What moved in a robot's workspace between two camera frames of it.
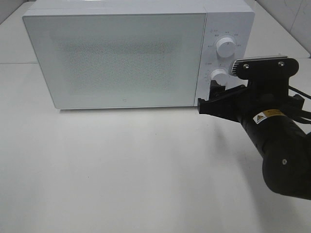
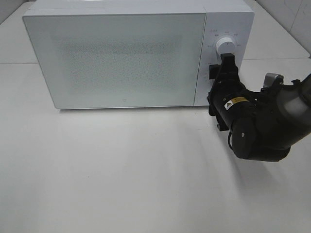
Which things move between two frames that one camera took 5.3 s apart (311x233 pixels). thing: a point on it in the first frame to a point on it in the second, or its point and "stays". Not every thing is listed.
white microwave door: [120, 60] stays
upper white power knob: [225, 47] stays
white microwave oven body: [135, 54] stays
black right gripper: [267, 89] to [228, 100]
